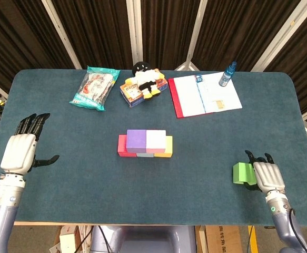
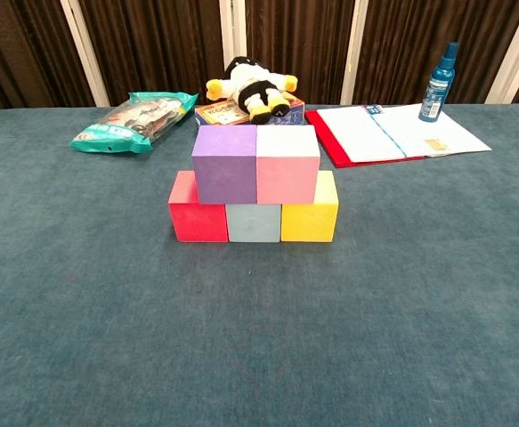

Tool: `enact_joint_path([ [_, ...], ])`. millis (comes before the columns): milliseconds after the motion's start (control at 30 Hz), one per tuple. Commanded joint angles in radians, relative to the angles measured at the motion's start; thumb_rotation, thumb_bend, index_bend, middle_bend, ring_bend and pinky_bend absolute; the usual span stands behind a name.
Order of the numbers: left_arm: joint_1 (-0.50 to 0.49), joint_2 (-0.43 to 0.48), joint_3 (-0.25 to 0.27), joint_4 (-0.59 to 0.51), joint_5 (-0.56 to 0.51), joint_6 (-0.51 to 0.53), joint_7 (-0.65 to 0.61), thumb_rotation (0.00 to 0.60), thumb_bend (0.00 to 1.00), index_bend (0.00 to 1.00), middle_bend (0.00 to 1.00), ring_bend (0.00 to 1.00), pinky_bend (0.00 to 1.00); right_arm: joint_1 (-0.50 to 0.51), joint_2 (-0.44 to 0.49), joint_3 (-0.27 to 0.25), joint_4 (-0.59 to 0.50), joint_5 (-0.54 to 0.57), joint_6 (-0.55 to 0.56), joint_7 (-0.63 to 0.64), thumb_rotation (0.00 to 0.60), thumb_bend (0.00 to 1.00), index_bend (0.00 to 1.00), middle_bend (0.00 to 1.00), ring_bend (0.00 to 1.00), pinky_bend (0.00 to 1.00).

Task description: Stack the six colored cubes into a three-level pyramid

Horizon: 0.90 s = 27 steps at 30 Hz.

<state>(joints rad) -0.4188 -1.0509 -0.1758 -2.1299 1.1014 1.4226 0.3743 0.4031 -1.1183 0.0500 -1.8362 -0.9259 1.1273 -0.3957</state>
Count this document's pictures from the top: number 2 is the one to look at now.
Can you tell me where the light blue foam cube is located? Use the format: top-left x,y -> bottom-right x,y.
225,202 -> 283,244

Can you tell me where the yellow foam cube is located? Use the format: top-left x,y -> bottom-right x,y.
280,170 -> 341,244

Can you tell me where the pink foam cube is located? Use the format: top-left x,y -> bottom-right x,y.
255,125 -> 321,205

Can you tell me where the purple foam cube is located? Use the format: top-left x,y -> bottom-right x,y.
191,125 -> 259,205

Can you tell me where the red foam cube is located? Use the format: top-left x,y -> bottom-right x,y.
167,170 -> 230,244

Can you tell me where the blue cardboard box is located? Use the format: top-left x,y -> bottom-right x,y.
195,97 -> 306,128

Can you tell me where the teal felt table mat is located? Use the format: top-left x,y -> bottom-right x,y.
0,102 -> 519,427

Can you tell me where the penguin plush toy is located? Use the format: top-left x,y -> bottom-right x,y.
205,55 -> 299,126

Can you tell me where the open red folder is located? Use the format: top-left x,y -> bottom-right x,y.
304,102 -> 494,170

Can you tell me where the teal snack bag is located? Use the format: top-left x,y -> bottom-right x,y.
69,91 -> 200,156

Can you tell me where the blue spray bottle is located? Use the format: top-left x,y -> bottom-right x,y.
418,41 -> 460,123

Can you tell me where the white frame post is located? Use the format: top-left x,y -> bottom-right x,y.
485,0 -> 519,106
218,0 -> 247,68
340,0 -> 369,106
60,0 -> 110,108

